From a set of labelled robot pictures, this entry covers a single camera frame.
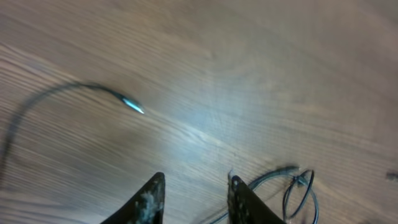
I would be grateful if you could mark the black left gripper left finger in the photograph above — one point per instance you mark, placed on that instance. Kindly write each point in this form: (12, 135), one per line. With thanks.
(146, 206)

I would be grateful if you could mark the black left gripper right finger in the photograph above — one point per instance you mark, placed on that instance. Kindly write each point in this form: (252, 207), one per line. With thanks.
(245, 207)

